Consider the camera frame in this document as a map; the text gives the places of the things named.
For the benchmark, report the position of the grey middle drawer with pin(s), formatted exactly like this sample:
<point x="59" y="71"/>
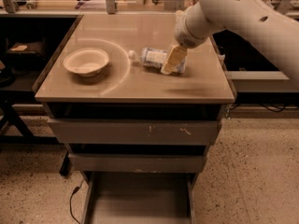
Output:
<point x="137" y="163"/>

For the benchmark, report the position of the grey drawer cabinet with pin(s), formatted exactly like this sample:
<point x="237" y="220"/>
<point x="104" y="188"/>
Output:
<point x="130" y="91"/>

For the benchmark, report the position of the black side table frame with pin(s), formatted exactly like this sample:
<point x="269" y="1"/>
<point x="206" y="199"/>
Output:
<point x="7" y="100"/>

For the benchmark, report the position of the dark box on shelf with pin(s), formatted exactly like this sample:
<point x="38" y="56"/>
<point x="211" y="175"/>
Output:
<point x="27" y="54"/>

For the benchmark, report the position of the white paper bowl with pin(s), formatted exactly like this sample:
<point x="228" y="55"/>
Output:
<point x="86" y="62"/>

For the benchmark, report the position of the clear plastic water bottle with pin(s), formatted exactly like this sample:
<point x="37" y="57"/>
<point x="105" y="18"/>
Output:
<point x="155" y="58"/>

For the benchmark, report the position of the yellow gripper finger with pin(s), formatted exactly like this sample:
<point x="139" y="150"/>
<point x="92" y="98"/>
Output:
<point x="175" y="56"/>
<point x="178" y="14"/>

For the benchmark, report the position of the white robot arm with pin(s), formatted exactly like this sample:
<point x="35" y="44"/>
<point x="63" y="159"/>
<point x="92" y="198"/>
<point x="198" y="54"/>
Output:
<point x="274" y="35"/>

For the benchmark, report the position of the grey top drawer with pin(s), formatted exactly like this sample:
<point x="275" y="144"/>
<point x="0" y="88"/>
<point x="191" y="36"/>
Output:
<point x="134" y="132"/>

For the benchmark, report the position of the grey open bottom drawer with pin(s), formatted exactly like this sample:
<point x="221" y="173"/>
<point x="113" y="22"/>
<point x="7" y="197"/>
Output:
<point x="139" y="198"/>

